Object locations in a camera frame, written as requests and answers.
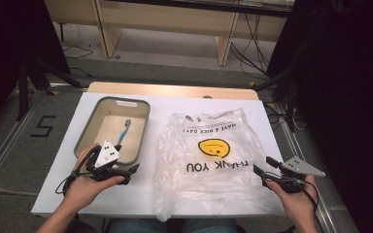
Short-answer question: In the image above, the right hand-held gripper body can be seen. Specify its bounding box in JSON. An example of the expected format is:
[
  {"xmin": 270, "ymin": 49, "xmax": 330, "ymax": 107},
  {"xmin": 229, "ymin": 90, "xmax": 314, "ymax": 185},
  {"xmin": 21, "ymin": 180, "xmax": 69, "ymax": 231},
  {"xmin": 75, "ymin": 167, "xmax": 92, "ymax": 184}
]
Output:
[{"xmin": 261, "ymin": 156, "xmax": 326, "ymax": 194}]

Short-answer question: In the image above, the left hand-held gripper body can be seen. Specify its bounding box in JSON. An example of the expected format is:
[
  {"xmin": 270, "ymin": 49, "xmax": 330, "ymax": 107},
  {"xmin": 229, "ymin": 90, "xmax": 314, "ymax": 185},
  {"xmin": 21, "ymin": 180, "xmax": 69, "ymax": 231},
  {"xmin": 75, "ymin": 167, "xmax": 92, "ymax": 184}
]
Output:
[{"xmin": 85, "ymin": 140, "xmax": 134, "ymax": 183}]

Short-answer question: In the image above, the grey-rimmed beige plastic bin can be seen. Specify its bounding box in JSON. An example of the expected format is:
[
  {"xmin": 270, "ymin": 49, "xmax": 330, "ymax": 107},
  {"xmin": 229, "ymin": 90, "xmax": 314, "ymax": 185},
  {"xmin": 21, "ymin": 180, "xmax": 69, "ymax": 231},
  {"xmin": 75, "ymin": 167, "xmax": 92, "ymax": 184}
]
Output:
[{"xmin": 73, "ymin": 96, "xmax": 152, "ymax": 167}]

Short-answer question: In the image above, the blue toothbrush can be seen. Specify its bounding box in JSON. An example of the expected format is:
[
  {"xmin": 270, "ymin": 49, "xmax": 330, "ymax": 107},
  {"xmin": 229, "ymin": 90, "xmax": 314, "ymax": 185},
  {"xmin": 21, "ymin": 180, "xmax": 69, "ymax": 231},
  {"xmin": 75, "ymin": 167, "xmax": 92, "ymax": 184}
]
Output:
[{"xmin": 116, "ymin": 118, "xmax": 132, "ymax": 148}]

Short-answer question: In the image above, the clear smiley plastic bag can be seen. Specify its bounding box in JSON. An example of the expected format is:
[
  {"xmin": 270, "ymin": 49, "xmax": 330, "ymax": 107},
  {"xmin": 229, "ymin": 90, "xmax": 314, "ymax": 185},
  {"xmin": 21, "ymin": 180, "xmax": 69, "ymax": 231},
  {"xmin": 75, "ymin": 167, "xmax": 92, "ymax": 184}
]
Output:
[{"xmin": 152, "ymin": 108, "xmax": 285, "ymax": 222}]

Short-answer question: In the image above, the person's right hand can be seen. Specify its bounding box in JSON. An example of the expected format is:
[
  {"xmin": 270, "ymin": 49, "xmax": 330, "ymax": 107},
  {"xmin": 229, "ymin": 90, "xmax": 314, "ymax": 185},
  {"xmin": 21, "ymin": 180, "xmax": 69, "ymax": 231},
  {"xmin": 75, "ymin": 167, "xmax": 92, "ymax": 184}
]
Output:
[{"xmin": 265, "ymin": 174, "xmax": 319, "ymax": 225}]

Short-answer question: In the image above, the person's left hand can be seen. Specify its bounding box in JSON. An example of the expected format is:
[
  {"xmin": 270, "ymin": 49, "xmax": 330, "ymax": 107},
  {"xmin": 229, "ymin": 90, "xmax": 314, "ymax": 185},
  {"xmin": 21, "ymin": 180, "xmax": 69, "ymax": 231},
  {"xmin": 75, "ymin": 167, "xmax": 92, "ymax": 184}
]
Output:
[{"xmin": 63, "ymin": 144, "xmax": 126, "ymax": 212}]

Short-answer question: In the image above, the black metal stand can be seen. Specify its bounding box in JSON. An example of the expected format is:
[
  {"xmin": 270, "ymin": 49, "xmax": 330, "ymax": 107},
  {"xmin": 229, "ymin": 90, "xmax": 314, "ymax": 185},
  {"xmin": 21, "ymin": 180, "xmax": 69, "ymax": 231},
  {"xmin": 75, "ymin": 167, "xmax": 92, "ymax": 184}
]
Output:
[{"xmin": 252, "ymin": 64, "xmax": 298, "ymax": 133}]

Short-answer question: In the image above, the black curtain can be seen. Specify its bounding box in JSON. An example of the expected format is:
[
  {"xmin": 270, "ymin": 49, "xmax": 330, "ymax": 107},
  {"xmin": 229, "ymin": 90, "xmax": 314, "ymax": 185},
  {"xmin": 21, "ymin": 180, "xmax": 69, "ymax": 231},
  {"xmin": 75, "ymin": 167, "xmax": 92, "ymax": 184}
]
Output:
[
  {"xmin": 0, "ymin": 0, "xmax": 72, "ymax": 137},
  {"xmin": 265, "ymin": 0, "xmax": 373, "ymax": 233}
]

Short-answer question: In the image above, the black tripod stand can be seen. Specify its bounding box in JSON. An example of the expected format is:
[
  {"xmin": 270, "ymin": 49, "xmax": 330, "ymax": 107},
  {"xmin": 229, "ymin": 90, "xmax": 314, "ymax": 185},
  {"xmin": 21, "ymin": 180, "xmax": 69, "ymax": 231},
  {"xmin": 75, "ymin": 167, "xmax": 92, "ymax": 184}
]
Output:
[{"xmin": 15, "ymin": 57, "xmax": 83, "ymax": 122}]

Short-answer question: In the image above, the left hand-held gripper cable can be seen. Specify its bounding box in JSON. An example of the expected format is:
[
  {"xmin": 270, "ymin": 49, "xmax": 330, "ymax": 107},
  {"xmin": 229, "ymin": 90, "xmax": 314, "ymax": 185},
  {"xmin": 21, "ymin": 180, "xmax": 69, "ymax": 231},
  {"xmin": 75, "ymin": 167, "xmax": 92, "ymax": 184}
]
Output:
[{"xmin": 54, "ymin": 170, "xmax": 80, "ymax": 196}]

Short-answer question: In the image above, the black floor cable bundle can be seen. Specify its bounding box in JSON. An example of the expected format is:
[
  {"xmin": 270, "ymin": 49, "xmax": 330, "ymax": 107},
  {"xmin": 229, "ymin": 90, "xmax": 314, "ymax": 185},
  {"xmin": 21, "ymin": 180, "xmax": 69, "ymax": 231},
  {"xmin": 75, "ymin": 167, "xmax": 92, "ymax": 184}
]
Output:
[{"xmin": 229, "ymin": 13, "xmax": 270, "ymax": 80}]

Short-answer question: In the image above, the thin black floor cable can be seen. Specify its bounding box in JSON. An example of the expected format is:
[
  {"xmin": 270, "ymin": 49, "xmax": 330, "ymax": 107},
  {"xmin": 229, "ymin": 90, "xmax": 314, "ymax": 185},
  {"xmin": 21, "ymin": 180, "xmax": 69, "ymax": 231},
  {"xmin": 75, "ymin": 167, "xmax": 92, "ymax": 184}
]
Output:
[{"xmin": 60, "ymin": 44, "xmax": 95, "ymax": 78}]

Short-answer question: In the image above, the light wooden desk frame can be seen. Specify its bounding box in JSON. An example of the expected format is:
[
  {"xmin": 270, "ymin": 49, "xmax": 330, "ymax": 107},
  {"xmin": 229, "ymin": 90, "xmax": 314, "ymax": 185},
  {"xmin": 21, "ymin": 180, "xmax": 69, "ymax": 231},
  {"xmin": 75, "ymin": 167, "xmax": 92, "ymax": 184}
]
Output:
[{"xmin": 43, "ymin": 0, "xmax": 295, "ymax": 67}]

